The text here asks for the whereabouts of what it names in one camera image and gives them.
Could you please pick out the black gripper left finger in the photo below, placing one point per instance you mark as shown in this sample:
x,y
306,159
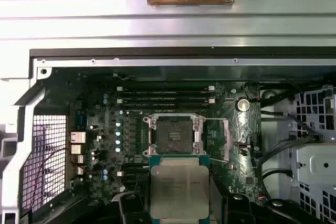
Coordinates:
x,y
131,211

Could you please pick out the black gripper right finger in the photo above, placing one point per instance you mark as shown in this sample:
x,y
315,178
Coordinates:
x,y
236,211

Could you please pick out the silver CPU plate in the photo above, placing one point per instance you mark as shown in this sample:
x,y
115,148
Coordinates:
x,y
179,182

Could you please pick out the metal socket cover frame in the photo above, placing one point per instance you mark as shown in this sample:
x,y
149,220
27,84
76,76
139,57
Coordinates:
x,y
227,140

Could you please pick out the RAM slot black clips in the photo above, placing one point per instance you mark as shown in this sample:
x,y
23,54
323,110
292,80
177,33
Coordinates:
x,y
136,166
136,180
165,106

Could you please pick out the RAM slot white clips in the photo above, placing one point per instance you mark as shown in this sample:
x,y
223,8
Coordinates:
x,y
165,88
136,174
165,101

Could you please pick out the CPU socket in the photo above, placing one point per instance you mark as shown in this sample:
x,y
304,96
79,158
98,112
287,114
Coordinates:
x,y
172,134

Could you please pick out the green motherboard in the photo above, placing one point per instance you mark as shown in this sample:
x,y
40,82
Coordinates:
x,y
244,161

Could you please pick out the silver rear port block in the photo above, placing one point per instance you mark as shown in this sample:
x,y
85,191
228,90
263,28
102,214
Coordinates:
x,y
78,136
76,149
78,159

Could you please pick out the silver drive cage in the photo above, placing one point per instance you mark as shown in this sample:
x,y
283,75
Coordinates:
x,y
315,161

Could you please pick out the round coin battery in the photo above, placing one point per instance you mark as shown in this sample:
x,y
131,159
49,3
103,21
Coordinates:
x,y
243,104

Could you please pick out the black PC case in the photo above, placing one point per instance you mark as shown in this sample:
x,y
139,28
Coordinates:
x,y
157,62

